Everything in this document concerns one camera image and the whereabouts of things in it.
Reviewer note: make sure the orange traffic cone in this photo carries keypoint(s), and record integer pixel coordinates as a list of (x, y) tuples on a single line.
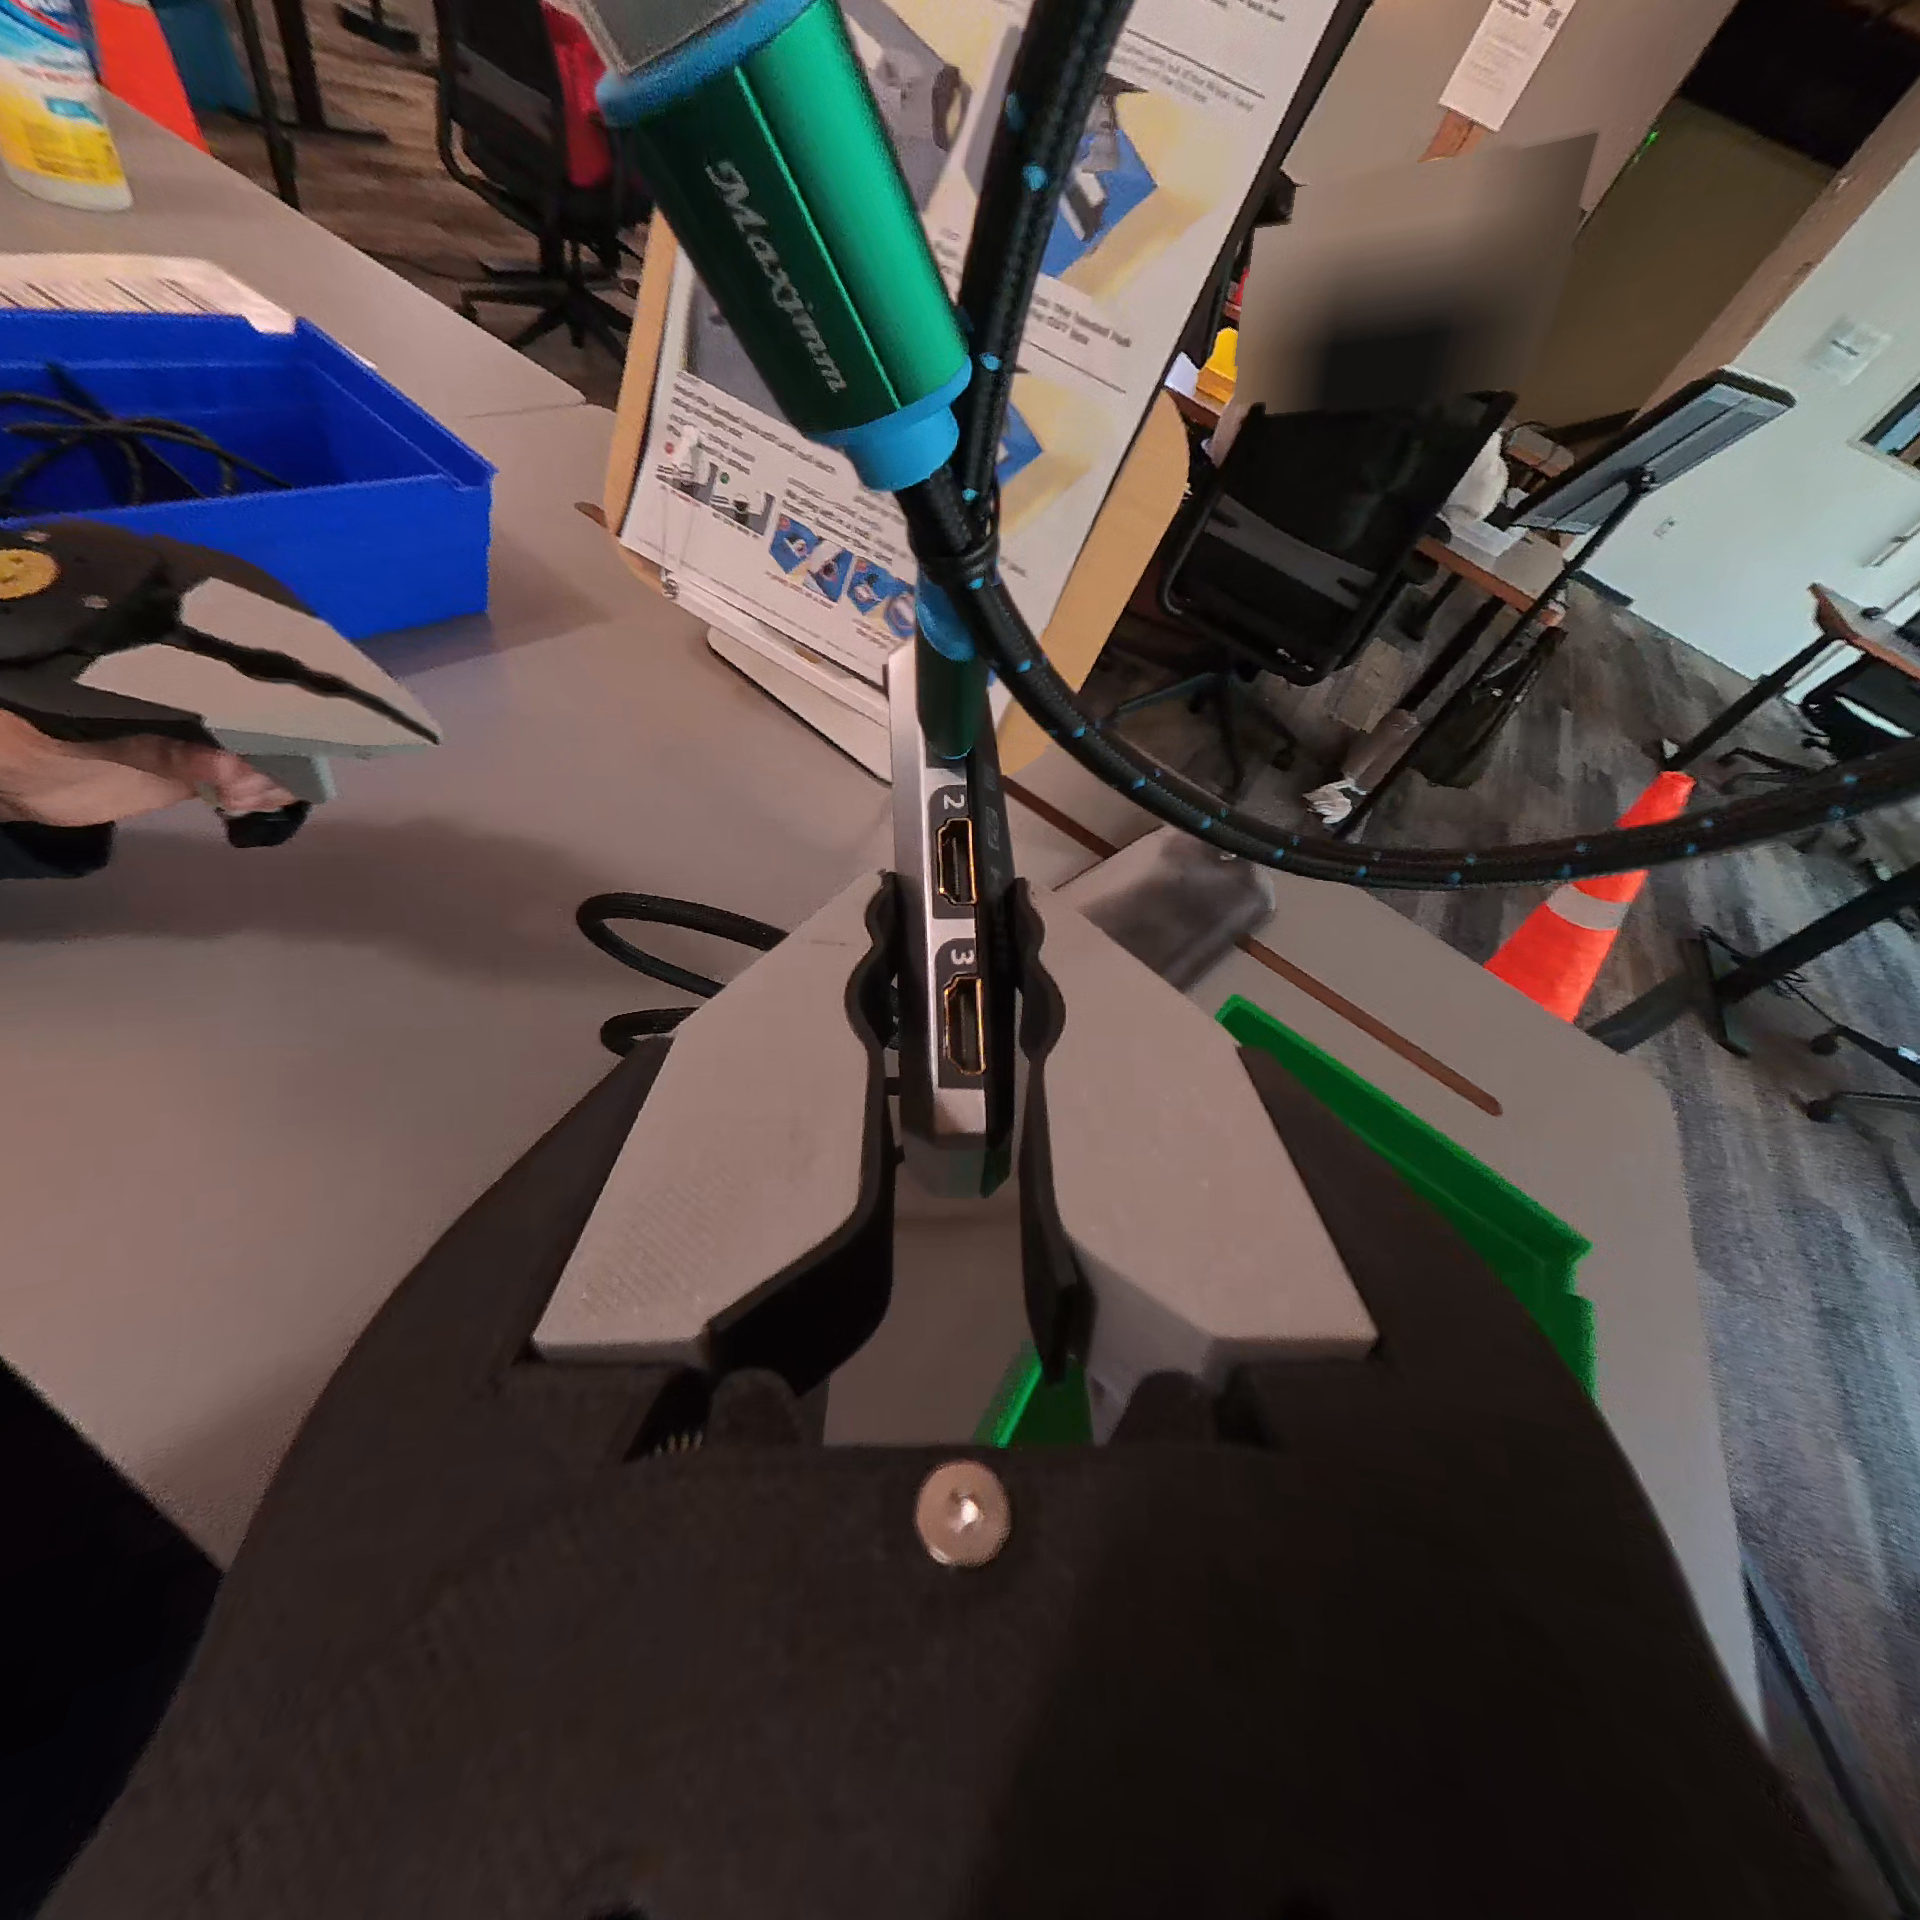
[(152, 60), (1576, 933)]

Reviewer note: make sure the black panel on tripod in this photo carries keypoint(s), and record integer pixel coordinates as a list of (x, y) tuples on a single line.
[(1651, 453)]

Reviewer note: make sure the person's left hand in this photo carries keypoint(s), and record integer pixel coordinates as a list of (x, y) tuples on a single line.
[(152, 771)]

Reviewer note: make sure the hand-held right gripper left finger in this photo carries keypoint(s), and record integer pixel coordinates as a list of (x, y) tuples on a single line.
[(708, 1185)]

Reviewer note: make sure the white laminated paper sheet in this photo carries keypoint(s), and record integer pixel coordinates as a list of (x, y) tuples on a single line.
[(136, 291)]

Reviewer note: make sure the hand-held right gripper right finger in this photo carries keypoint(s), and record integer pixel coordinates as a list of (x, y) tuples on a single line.
[(1201, 1198)]

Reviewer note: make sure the green plastic bin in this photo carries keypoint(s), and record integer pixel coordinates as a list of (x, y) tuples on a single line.
[(1426, 1169)]

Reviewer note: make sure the wipes canister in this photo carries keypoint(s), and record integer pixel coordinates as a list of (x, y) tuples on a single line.
[(54, 117)]

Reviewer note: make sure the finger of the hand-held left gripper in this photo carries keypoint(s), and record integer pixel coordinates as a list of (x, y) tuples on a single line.
[(256, 712), (314, 644)]

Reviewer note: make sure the silver hub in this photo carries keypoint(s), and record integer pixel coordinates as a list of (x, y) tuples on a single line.
[(960, 898)]

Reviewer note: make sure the red bag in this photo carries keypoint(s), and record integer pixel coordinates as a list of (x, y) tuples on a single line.
[(580, 88)]

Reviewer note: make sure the black office chair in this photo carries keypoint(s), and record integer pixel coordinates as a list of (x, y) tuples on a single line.
[(493, 88), (1336, 523)]

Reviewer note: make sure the blue plastic bin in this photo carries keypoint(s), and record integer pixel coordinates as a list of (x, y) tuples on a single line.
[(378, 494)]

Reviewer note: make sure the printed instruction sheet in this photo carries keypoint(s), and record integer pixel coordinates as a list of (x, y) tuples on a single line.
[(1187, 181)]

